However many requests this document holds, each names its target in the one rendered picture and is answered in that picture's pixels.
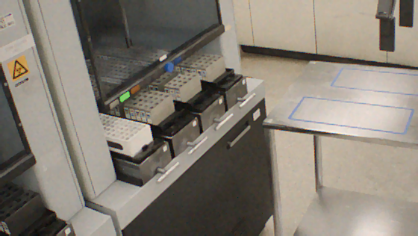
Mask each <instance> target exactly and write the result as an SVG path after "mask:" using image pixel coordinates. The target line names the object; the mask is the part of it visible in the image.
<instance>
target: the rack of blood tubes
mask: <svg viewBox="0 0 418 236"><path fill-rule="evenodd" d="M99 114H100V117H101V122H102V127H103V130H104V134H105V137H106V141H107V144H108V147H109V150H110V151H114V152H118V153H121V154H126V155H130V156H131V157H134V156H135V155H136V154H137V153H138V151H141V149H142V146H144V145H145V144H148V143H150V142H151V141H153V138H152V133H151V129H150V125H147V124H145V123H141V122H135V121H129V120H126V119H121V118H117V117H112V116H109V115H106V114H101V113H99Z"/></svg>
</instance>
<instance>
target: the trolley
mask: <svg viewBox="0 0 418 236"><path fill-rule="evenodd" d="M263 130H264V137H265V144H266V156H267V163H268V170H269V189H270V196H271V203H272V215H273V222H274V235H275V236H284V233H283V219H282V211H281V197H280V190H279V185H280V182H279V175H278V161H277V153H276V145H275V132H274V130H279V131H288V132H298V133H303V134H312V135H313V150H314V163H315V176H316V183H315V189H316V193H315V195H314V197H313V200H312V201H311V203H310V205H309V207H308V209H307V210H306V212H305V214H304V216H303V218H302V220H301V222H300V224H299V226H298V227H297V228H296V230H295V232H294V234H293V236H418V203H417V202H410V201H407V200H399V199H393V198H389V197H386V196H376V195H372V194H368V193H362V192H360V193H358V192H354V191H350V190H344V189H340V188H332V187H325V186H323V177H322V148H321V136H322V137H331V138H336V139H341V140H355V141H360V142H365V143H373V144H378V145H382V146H396V147H401V148H406V149H414V150H418V70H411V69H399V68H391V67H382V66H366V65H357V64H348V63H332V62H322V61H313V60H311V61H310V62H309V64H308V65H307V66H306V67H305V68H304V70H303V71H302V72H301V75H299V77H298V78H297V79H296V80H295V81H294V82H293V85H292V86H290V88H289V89H288V90H287V92H286V93H285V94H284V96H283V97H282V98H281V99H280V101H279V102H278V103H277V105H276V106H275V107H274V108H273V109H272V111H271V112H270V113H269V115H268V116H267V117H266V119H265V120H264V121H263Z"/></svg>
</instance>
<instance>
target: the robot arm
mask: <svg viewBox="0 0 418 236"><path fill-rule="evenodd" d="M395 5H396V0H378V4H377V6H378V8H377V12H376V15H375V18H376V19H379V50H381V51H387V52H394V51H395V30H396V18H395V17H393V14H394V11H395ZM384 12H386V13H384ZM413 26H414V0H399V27H406V28H412V27H413Z"/></svg>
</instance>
